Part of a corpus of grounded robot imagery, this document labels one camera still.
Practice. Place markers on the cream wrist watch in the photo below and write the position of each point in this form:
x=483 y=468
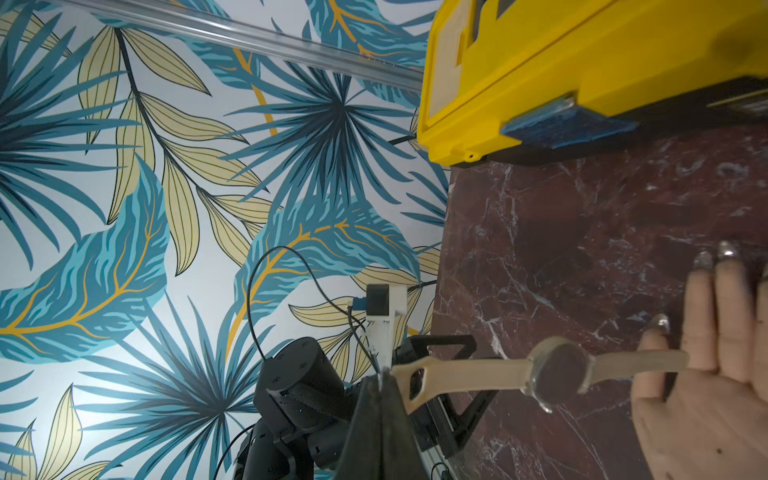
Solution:
x=557 y=369

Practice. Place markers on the yellow black toolbox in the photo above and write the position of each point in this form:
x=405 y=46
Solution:
x=533 y=82

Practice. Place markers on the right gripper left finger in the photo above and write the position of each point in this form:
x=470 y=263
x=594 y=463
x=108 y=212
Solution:
x=361 y=458

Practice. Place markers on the left aluminium frame post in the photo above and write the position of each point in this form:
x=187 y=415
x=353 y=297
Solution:
x=174 y=19

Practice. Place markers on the mannequin hand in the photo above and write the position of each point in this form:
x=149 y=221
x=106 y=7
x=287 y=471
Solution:
x=712 y=423

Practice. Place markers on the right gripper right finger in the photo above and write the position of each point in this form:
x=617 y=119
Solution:
x=400 y=456

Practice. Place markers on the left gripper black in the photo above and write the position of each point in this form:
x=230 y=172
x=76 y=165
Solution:
x=306 y=409

